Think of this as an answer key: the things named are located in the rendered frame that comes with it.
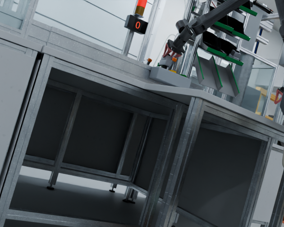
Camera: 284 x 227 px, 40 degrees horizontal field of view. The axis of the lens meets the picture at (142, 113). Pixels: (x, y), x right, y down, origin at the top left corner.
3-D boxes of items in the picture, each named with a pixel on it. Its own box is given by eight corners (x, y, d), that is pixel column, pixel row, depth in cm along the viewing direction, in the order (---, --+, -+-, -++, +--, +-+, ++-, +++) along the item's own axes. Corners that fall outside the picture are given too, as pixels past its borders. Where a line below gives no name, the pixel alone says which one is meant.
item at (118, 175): (216, 217, 409) (238, 138, 413) (7, 181, 294) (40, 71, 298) (194, 206, 441) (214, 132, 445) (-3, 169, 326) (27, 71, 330)
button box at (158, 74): (188, 90, 200) (192, 79, 200) (156, 78, 189) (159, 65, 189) (180, 90, 206) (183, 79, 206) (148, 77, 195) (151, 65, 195)
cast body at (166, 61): (171, 67, 219) (174, 55, 220) (164, 64, 217) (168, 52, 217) (162, 67, 226) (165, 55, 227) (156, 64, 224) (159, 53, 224)
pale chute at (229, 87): (235, 97, 236) (240, 93, 234) (217, 91, 232) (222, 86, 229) (225, 68, 256) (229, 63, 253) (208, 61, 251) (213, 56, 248)
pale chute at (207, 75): (217, 90, 229) (222, 85, 226) (199, 83, 224) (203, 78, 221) (209, 60, 248) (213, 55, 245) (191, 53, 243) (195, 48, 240)
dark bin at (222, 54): (224, 58, 231) (230, 47, 228) (206, 50, 226) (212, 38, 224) (207, 43, 255) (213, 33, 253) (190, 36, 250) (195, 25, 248)
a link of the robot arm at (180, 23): (197, 21, 205) (204, 31, 211) (190, 9, 213) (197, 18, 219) (178, 34, 209) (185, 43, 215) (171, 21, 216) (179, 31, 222)
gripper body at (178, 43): (166, 41, 217) (174, 30, 213) (180, 47, 222) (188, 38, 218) (169, 47, 212) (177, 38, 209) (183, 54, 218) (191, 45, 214)
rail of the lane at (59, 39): (199, 105, 213) (204, 86, 214) (45, 48, 167) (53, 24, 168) (193, 104, 218) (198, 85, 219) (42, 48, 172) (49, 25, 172)
